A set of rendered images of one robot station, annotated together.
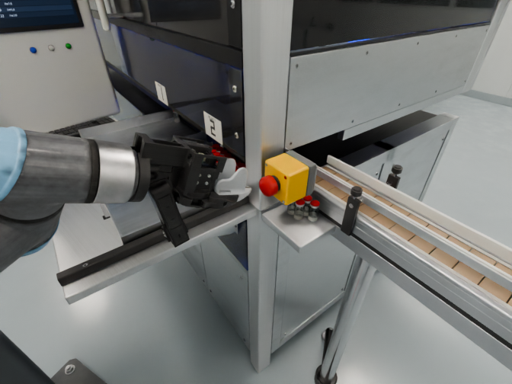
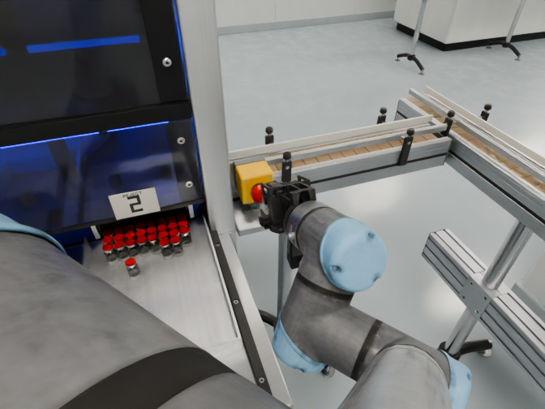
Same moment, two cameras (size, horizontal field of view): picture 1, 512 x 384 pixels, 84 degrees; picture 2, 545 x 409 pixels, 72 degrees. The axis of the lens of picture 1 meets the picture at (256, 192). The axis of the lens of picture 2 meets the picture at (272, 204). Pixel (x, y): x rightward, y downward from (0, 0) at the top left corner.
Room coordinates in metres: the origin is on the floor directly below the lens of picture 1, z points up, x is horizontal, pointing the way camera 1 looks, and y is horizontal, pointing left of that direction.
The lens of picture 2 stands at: (0.24, 0.56, 1.49)
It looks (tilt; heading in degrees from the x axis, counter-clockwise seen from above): 40 degrees down; 287
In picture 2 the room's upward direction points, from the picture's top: straight up
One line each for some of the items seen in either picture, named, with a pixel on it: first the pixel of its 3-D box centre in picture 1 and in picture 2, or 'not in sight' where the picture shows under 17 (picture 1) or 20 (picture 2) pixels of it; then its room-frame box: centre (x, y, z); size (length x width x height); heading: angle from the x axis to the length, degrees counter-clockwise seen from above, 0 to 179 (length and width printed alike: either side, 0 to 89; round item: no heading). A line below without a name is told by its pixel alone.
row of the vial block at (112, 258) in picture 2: not in sight; (148, 245); (0.65, 0.11, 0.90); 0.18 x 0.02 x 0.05; 36
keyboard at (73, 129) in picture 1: (67, 135); not in sight; (1.05, 0.76, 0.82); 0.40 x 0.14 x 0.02; 135
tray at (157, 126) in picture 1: (142, 135); not in sight; (0.88, 0.38, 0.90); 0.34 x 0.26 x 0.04; 126
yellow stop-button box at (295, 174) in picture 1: (288, 177); (253, 180); (0.47, -0.06, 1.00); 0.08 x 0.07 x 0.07; 126
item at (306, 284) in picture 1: (225, 151); not in sight; (1.63, 0.20, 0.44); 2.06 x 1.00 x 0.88; 36
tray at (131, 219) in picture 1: (178, 184); (154, 286); (0.59, 0.20, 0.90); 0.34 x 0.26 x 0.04; 126
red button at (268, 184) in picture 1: (270, 185); (259, 192); (0.45, -0.03, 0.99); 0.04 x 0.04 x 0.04; 36
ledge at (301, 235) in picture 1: (302, 219); (255, 209); (0.49, -0.11, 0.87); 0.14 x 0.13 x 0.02; 126
